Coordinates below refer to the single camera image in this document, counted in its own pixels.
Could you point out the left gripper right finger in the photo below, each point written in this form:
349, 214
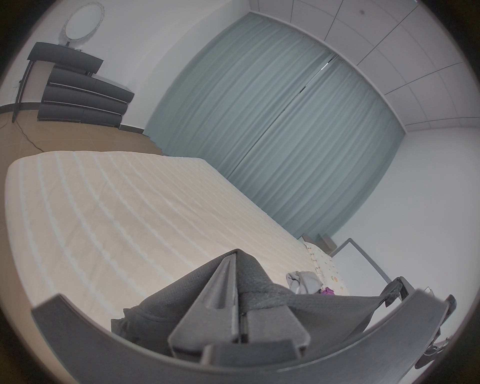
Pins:
277, 328

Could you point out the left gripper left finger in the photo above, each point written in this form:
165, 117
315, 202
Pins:
210, 315

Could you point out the black T-shirt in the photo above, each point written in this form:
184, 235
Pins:
318, 318

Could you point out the bed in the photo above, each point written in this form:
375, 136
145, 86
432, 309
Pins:
131, 206

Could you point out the grey garment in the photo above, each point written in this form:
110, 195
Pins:
303, 281

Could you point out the purple garment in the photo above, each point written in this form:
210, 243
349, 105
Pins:
328, 291

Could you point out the white printed pillow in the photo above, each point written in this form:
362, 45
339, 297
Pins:
330, 270

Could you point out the grey bedside table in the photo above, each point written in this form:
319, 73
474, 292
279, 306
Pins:
318, 242

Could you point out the blue-green curtain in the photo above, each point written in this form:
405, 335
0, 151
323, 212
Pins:
318, 168
225, 112

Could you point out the round white mirror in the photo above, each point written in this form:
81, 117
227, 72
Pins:
84, 20

